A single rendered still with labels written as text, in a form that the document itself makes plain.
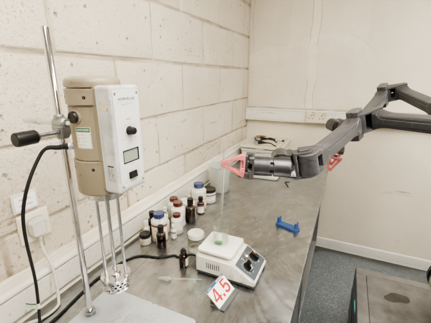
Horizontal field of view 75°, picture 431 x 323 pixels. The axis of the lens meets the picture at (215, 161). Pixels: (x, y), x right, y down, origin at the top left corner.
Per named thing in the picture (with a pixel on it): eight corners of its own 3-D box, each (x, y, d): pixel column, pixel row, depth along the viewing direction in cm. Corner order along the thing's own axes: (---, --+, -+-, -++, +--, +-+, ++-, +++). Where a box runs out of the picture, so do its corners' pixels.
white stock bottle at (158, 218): (152, 234, 114) (151, 209, 111) (169, 234, 115) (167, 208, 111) (151, 243, 108) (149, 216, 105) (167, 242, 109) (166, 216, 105)
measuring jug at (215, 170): (211, 182, 170) (211, 158, 166) (233, 184, 168) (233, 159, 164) (205, 194, 153) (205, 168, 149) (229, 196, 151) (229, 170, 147)
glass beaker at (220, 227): (231, 247, 92) (231, 224, 89) (215, 248, 90) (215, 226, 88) (226, 236, 97) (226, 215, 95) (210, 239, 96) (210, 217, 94)
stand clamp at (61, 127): (112, 142, 57) (109, 116, 56) (62, 156, 48) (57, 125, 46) (33, 132, 67) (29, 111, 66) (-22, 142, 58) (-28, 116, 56)
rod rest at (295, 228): (299, 229, 118) (301, 222, 117) (295, 232, 116) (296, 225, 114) (279, 222, 124) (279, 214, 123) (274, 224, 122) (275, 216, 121)
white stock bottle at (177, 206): (188, 223, 123) (187, 200, 120) (179, 229, 118) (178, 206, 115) (177, 220, 126) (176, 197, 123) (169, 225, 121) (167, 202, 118)
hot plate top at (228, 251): (244, 240, 96) (244, 238, 96) (231, 261, 86) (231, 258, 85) (212, 232, 101) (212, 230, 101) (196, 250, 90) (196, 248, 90)
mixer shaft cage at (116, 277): (137, 279, 69) (128, 184, 61) (117, 298, 63) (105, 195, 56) (116, 272, 71) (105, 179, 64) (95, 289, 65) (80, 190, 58)
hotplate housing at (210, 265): (265, 265, 96) (267, 245, 93) (254, 291, 84) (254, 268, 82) (207, 249, 105) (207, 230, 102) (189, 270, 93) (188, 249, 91)
